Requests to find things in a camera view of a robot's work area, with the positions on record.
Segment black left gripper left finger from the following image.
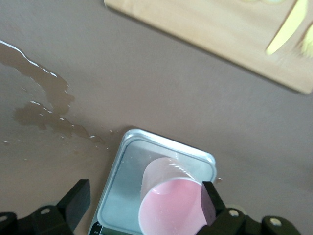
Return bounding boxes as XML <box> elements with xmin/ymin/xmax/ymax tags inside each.
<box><xmin>0</xmin><ymin>179</ymin><xmax>91</xmax><ymax>235</ymax></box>

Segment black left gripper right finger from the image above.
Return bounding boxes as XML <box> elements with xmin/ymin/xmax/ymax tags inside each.
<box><xmin>199</xmin><ymin>180</ymin><xmax>301</xmax><ymax>235</ymax></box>

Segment pink paper cup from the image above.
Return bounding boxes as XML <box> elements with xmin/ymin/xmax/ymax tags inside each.
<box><xmin>138</xmin><ymin>156</ymin><xmax>208</xmax><ymax>234</ymax></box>

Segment silver digital kitchen scale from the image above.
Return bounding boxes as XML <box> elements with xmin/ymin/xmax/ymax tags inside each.
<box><xmin>87</xmin><ymin>129</ymin><xmax>217</xmax><ymax>235</ymax></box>

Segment wet liquid spill stain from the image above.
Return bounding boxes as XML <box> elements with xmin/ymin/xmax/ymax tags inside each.
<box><xmin>0</xmin><ymin>40</ymin><xmax>110</xmax><ymax>152</ymax></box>

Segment wooden cutting board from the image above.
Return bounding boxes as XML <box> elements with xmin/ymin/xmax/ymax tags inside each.
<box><xmin>104</xmin><ymin>0</ymin><xmax>313</xmax><ymax>94</ymax></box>

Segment yellow plastic fork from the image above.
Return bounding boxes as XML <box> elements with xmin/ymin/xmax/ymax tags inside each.
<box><xmin>299</xmin><ymin>23</ymin><xmax>313</xmax><ymax>58</ymax></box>

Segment yellow plastic knife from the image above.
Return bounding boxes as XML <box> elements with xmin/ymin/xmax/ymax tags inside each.
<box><xmin>265</xmin><ymin>0</ymin><xmax>309</xmax><ymax>56</ymax></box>

